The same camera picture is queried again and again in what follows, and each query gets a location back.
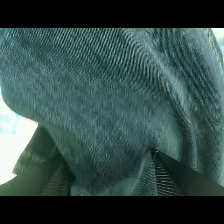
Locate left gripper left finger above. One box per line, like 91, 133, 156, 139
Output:
0, 151, 73, 197

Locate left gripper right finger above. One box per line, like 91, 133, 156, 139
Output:
151, 149, 224, 197

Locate blue jeans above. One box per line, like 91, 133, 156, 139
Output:
0, 27, 224, 197

